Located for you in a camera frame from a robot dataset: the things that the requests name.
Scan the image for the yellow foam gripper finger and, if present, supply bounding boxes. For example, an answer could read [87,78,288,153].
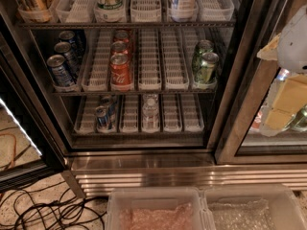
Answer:
[265,74,307,130]
[257,34,280,60]

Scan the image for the green soda can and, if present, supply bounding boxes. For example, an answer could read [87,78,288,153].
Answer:
[195,52,219,84]
[192,39,214,74]

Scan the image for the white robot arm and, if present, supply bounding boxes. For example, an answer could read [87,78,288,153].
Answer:
[257,5,307,132]

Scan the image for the closed glass fridge door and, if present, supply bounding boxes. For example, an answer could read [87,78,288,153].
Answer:
[215,0,307,164]

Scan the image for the red can behind glass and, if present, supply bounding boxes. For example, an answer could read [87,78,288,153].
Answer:
[250,110,263,132]

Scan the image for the stainless steel fridge cabinet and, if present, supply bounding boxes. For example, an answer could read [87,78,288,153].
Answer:
[0,0,307,197]

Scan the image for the rear red cola can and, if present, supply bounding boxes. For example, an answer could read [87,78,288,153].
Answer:
[113,30,130,43]

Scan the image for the red cola can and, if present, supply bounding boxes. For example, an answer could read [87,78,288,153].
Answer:
[111,41,130,55]
[113,30,130,43]
[110,54,130,85]

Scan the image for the front red cola can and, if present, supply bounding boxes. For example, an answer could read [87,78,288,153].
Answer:
[110,54,130,85]

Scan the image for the middle red cola can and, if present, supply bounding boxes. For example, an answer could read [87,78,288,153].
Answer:
[111,41,130,55]

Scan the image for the blue can lower shelf rear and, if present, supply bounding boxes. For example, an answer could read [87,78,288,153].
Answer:
[101,95,116,121]

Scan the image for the blue can shelf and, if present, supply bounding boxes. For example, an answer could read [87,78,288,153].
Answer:
[101,95,116,121]
[95,105,112,130]

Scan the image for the blue can lower shelf front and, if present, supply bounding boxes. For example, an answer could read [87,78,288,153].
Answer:
[95,105,112,130]

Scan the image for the rear blue soda can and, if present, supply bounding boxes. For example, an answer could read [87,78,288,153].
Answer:
[59,31,85,56]

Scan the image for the blue soda can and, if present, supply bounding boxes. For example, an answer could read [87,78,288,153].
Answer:
[54,41,80,76]
[47,55,76,87]
[59,31,85,56]

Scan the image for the middle blue soda can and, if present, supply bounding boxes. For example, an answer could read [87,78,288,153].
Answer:
[54,41,80,76]

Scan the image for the front blue soda can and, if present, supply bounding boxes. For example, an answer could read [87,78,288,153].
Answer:
[47,55,76,87]

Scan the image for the open fridge door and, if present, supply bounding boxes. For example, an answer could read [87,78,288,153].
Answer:
[0,16,64,193]

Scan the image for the clear bubble wrap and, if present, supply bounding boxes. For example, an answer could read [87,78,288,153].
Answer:
[209,199,276,230]

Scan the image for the right clear plastic bin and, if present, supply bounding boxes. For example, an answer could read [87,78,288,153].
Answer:
[205,185,307,230]

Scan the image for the clear plastic bin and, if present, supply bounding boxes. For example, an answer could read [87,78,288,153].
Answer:
[106,187,215,230]
[205,185,307,230]

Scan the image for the clear water bottle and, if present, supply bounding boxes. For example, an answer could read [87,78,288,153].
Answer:
[142,94,159,131]

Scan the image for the pink bubble wrap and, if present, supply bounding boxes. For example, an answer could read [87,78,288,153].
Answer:
[119,203,193,230]

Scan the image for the left clear plastic bin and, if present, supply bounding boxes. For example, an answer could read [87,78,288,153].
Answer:
[106,187,215,230]

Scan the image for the black cables on floor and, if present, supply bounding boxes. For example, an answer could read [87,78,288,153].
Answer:
[0,179,106,230]

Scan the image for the orange cable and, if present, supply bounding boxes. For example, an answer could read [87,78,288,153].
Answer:
[0,131,17,171]

